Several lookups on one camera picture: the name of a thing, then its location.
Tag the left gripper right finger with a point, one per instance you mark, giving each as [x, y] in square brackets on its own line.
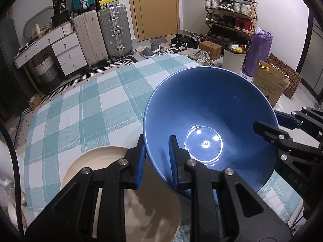
[178, 158]

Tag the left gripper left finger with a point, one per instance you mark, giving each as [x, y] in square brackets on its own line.
[136, 158]

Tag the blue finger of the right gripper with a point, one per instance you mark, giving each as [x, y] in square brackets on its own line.
[271, 133]
[287, 120]

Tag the blue bowl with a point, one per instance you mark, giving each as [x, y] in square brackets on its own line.
[211, 112]

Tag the cream plate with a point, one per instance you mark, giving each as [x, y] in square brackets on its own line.
[152, 212]

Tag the green printed cardboard box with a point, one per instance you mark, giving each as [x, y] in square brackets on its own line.
[270, 81]

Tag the plaid teal tablecloth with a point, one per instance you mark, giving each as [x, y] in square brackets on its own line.
[108, 111]

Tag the purple plastic bag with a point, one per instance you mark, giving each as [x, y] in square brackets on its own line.
[259, 49]

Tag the white trash bin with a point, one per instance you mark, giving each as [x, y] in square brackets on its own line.
[233, 60]

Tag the small cardboard box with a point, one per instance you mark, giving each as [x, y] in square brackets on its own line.
[213, 49]

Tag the grey slippers pair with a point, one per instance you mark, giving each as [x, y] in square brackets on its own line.
[150, 52]

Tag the small box on floor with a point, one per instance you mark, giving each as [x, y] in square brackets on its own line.
[35, 101]

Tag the wooden shoe rack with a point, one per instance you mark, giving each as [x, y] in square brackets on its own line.
[231, 20]

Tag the woven laundry basket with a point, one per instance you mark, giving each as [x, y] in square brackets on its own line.
[47, 71]

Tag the white desk with drawers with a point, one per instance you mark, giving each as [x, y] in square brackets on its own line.
[66, 47]

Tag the silver suitcase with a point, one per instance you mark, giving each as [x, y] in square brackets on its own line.
[115, 29]

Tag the beige suitcase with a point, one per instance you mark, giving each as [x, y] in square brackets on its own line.
[90, 37]

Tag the wooden door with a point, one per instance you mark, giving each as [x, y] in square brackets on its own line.
[154, 18]

